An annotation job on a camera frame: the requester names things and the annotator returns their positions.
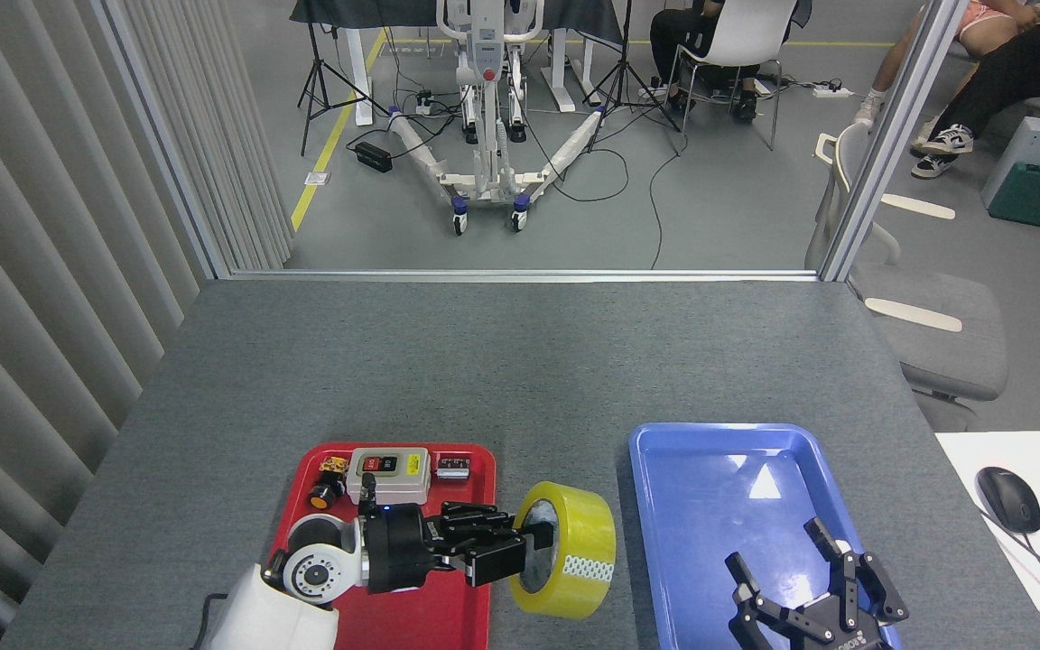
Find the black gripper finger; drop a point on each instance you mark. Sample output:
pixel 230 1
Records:
pixel 493 564
pixel 872 591
pixel 475 522
pixel 750 609

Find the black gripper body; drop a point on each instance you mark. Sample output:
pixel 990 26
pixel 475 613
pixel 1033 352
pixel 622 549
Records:
pixel 403 551
pixel 809 639

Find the yellow tape roll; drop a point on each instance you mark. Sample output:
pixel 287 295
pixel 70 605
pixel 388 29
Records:
pixel 583 533

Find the small black red component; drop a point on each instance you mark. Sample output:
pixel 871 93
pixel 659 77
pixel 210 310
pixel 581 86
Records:
pixel 452 468

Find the red plastic tray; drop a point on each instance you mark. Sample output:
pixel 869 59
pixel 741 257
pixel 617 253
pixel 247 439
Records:
pixel 412 623

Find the black push button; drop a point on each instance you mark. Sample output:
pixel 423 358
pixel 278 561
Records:
pixel 326 493

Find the small yellow brown component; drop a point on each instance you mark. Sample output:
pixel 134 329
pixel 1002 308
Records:
pixel 333 465

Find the blue plastic tray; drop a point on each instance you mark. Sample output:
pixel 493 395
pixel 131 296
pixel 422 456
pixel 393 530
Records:
pixel 710 506

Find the black computer mouse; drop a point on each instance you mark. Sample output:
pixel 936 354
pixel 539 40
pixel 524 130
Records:
pixel 1009 499

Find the white desk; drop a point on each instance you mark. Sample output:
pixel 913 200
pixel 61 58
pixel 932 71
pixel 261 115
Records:
pixel 980 451

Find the grey office chair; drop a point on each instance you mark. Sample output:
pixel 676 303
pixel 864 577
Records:
pixel 935 334

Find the floor socket plate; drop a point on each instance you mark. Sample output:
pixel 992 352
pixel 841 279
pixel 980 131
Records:
pixel 318 179

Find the black power adapter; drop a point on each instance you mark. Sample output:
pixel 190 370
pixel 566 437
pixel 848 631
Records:
pixel 374 157

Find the grey ribbed curtain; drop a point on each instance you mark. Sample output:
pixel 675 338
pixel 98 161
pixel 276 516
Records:
pixel 32 271

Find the white stand on wheels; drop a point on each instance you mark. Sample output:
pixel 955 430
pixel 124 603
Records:
pixel 488 54

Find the black tripod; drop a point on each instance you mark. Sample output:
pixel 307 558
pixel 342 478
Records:
pixel 314 81
pixel 621 72

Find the white power strip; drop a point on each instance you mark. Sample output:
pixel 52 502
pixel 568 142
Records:
pixel 831 91

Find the person in white chair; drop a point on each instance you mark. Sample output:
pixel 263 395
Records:
pixel 669 36

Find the person with black trousers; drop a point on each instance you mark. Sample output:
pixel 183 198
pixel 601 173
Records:
pixel 1016 72

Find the white chair with metal legs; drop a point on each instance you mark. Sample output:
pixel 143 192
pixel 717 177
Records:
pixel 741 36

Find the person with bare legs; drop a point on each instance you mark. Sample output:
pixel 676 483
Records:
pixel 985 18

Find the grey switch box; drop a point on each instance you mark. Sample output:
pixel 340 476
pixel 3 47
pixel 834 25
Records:
pixel 403 487

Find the silver horizontal rail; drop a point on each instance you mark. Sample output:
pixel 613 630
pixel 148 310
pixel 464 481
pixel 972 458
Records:
pixel 529 274

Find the silver post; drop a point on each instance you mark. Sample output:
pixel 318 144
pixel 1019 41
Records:
pixel 890 144
pixel 168 144

